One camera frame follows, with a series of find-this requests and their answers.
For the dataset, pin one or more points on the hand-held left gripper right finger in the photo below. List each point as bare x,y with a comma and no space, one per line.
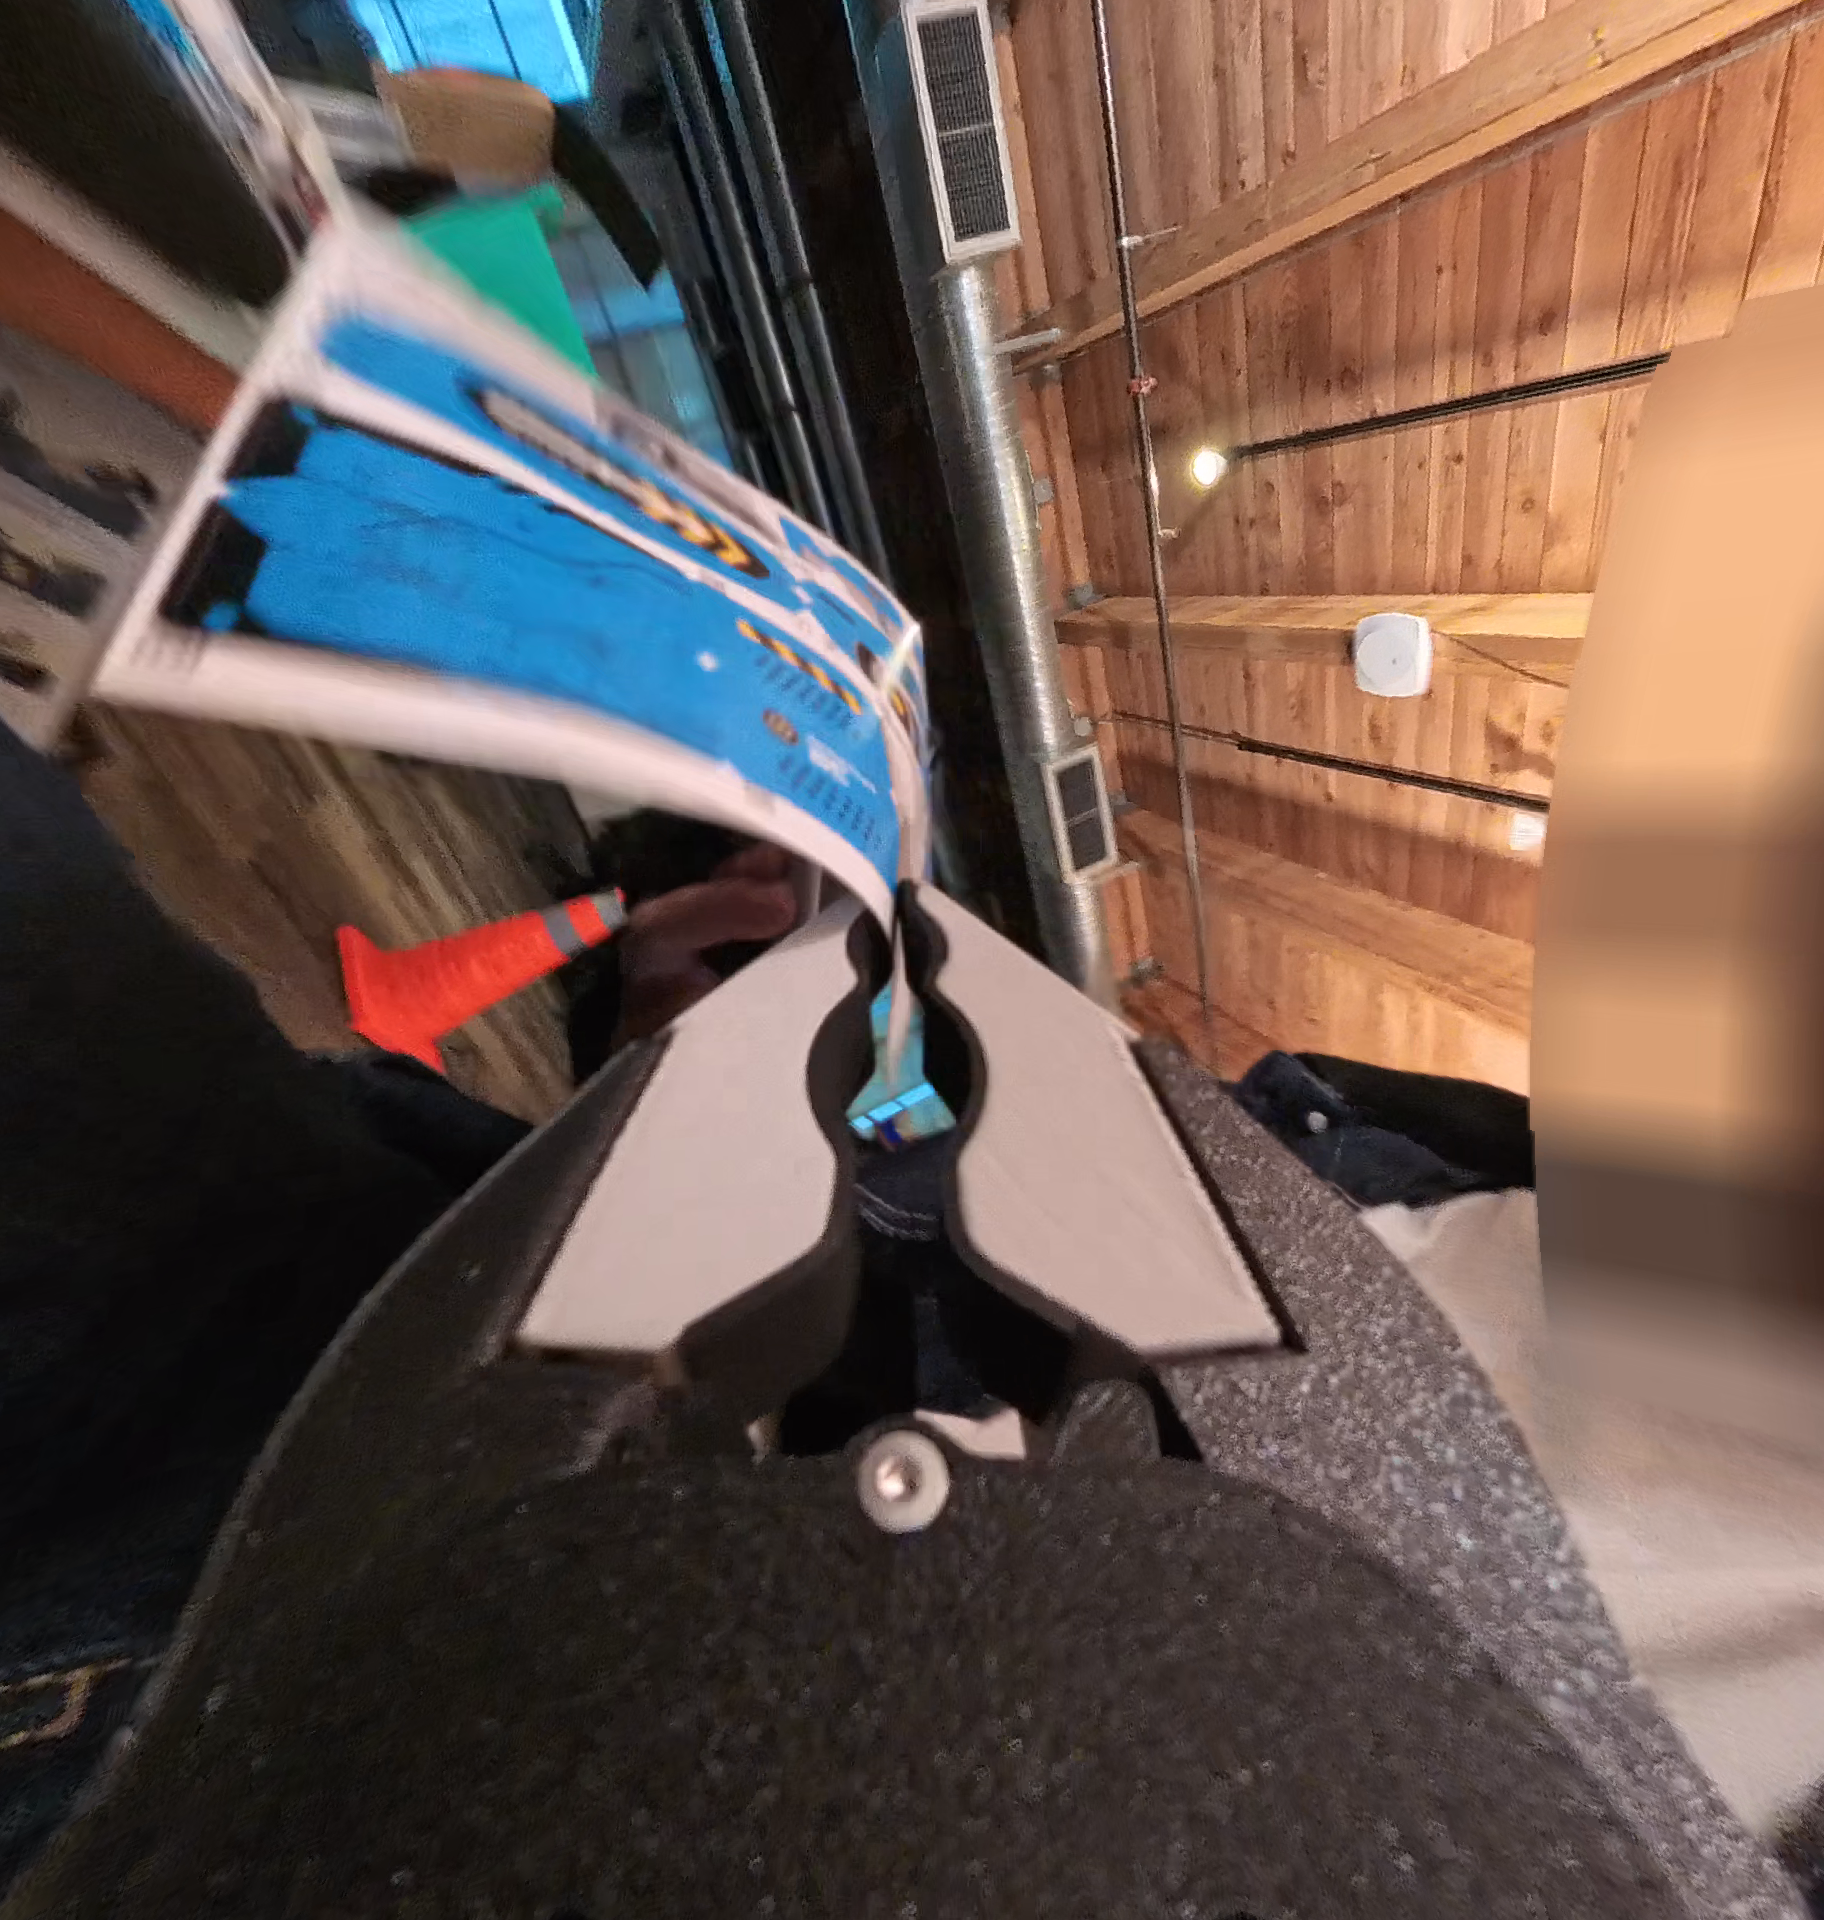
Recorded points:
1106,1200

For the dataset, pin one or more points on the person's denim jacket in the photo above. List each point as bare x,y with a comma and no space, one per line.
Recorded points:
1393,1140

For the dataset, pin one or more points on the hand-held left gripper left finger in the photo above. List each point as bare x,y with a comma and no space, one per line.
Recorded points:
703,1200

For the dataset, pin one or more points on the silver ventilation duct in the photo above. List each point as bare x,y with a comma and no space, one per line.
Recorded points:
1002,524

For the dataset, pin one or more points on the black and beige cardboard stand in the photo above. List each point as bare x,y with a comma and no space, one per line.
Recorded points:
462,113

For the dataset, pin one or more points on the ceiling spot lamp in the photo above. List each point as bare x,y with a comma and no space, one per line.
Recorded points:
1208,468

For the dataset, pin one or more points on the white air vent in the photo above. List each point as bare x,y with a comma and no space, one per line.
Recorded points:
964,134
1080,810

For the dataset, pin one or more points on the blue white sticker sheet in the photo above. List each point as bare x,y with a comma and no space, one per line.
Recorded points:
446,571

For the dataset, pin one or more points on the white ceiling device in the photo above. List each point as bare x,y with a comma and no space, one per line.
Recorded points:
1393,656

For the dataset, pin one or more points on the person's right hand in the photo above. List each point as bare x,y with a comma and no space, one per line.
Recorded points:
703,945

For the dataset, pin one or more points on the person's white shirt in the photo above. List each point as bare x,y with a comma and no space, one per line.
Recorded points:
1647,1500

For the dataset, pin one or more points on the teal box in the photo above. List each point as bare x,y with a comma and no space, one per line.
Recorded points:
506,271

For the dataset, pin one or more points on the orange traffic cone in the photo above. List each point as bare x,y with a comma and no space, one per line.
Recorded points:
433,982

